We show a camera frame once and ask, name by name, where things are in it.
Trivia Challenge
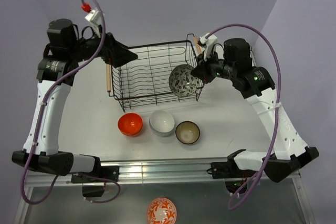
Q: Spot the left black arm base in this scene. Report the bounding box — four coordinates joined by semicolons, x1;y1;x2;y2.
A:
70;166;121;203

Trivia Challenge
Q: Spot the black wire dish rack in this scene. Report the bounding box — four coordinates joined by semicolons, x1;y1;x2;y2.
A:
108;33;204;111

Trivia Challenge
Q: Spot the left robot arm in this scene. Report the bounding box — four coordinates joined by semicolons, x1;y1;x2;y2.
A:
12;19;137;182

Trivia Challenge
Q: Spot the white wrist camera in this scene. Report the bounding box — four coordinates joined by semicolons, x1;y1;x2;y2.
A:
197;33;218;61
85;8;102;38

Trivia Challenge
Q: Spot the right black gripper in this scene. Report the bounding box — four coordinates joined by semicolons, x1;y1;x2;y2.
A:
192;47;236;84

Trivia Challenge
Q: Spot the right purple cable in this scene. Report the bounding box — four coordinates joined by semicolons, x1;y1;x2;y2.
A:
207;23;282;211

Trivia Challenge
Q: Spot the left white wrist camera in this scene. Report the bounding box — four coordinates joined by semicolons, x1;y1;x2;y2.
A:
85;8;102;38

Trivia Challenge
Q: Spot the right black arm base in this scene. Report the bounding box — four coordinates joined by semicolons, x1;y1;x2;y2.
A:
206;161;257;194

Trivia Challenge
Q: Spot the brown bowl beige inside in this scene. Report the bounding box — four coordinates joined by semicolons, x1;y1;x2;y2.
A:
175;121;201;145

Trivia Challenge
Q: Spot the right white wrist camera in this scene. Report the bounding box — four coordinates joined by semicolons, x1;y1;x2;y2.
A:
197;33;218;61

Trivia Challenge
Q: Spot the black white patterned bowl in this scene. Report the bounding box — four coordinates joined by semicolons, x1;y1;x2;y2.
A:
169;64;199;98

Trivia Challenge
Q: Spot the aluminium mounting rail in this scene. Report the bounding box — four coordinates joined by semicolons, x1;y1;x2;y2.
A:
24;157;301;188

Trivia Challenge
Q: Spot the orange white patterned bowl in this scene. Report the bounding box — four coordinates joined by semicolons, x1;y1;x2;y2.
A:
146;197;177;224

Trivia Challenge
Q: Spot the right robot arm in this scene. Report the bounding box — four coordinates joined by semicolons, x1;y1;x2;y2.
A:
192;35;319;183

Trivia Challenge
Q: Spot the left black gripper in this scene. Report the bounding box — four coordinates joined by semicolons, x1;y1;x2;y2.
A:
69;25;138;68

